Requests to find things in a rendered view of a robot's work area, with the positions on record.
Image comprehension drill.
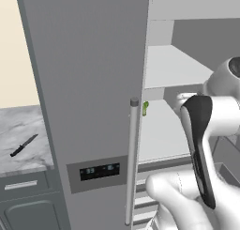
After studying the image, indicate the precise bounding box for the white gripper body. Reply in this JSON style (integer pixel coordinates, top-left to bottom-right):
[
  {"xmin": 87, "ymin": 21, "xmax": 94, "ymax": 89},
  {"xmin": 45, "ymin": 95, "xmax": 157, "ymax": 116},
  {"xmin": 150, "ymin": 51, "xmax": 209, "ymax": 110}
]
[{"xmin": 172, "ymin": 92, "xmax": 199, "ymax": 116}]

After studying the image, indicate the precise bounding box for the white fridge shelf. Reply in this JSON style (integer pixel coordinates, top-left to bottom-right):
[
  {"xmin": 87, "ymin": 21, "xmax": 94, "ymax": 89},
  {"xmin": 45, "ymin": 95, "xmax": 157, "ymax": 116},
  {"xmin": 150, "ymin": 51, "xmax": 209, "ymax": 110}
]
[
  {"xmin": 143, "ymin": 44, "xmax": 216, "ymax": 90},
  {"xmin": 138, "ymin": 99, "xmax": 192, "ymax": 164}
]

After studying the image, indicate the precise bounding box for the grey fridge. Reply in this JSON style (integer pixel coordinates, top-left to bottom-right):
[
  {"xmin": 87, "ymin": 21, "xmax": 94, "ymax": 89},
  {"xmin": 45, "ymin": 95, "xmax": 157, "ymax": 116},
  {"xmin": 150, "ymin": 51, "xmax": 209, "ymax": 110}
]
[{"xmin": 130, "ymin": 0, "xmax": 240, "ymax": 230}]

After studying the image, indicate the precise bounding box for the grey fridge drawer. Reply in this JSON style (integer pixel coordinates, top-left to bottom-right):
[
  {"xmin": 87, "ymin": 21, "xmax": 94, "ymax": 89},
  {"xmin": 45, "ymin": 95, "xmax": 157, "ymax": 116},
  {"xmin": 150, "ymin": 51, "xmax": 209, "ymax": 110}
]
[{"xmin": 212, "ymin": 135, "xmax": 240, "ymax": 189}]

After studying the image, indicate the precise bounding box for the grey fridge door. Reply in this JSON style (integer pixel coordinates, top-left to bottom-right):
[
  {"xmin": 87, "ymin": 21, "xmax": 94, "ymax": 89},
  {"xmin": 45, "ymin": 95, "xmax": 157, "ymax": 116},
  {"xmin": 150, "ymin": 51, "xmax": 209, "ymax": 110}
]
[{"xmin": 14, "ymin": 0, "xmax": 151, "ymax": 230}]

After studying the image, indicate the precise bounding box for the black butter knife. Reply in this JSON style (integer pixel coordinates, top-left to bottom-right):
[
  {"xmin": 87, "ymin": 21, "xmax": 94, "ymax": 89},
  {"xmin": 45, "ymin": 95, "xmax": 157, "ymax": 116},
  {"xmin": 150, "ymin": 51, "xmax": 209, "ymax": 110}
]
[{"xmin": 9, "ymin": 133, "xmax": 39, "ymax": 159}]

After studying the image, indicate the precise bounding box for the green item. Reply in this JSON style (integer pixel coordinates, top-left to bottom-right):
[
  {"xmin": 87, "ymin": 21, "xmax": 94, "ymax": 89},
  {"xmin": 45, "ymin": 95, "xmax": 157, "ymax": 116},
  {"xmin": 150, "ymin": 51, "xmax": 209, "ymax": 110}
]
[{"xmin": 142, "ymin": 100, "xmax": 150, "ymax": 117}]

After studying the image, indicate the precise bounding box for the grey drawer front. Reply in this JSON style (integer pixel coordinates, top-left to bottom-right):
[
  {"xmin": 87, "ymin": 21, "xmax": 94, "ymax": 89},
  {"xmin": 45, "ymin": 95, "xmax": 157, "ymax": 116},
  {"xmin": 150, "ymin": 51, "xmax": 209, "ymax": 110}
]
[{"xmin": 0, "ymin": 170, "xmax": 51, "ymax": 201}]

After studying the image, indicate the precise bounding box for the grey cupboard door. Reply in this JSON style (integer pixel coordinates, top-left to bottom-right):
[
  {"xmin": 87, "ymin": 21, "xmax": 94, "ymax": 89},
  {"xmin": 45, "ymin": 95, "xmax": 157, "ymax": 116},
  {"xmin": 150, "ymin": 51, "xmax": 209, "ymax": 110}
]
[{"xmin": 0, "ymin": 197, "xmax": 65, "ymax": 230}]

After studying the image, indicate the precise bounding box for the grey fridge door handle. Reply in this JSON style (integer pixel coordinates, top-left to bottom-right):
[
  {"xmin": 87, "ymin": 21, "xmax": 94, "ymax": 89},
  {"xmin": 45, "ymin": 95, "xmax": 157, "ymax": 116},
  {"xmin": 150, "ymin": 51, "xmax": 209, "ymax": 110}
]
[{"xmin": 124, "ymin": 97, "xmax": 140, "ymax": 226}]

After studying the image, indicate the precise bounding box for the silver drawer handle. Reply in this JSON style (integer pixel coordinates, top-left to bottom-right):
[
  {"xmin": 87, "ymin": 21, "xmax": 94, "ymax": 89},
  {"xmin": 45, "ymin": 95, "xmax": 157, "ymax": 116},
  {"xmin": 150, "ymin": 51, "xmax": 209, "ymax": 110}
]
[{"xmin": 4, "ymin": 179, "xmax": 38, "ymax": 192}]

